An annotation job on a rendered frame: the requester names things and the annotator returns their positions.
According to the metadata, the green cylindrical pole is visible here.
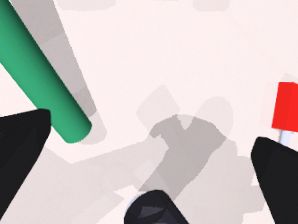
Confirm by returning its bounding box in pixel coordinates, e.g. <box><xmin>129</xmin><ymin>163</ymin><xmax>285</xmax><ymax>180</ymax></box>
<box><xmin>0</xmin><ymin>0</ymin><xmax>92</xmax><ymax>144</ymax></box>

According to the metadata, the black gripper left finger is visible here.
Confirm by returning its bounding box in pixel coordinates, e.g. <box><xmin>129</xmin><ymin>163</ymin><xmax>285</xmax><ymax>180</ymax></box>
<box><xmin>0</xmin><ymin>108</ymin><xmax>52</xmax><ymax>220</ymax></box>

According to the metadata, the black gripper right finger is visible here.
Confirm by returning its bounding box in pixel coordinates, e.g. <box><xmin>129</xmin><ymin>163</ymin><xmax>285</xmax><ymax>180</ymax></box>
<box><xmin>251</xmin><ymin>136</ymin><xmax>298</xmax><ymax>224</ymax></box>

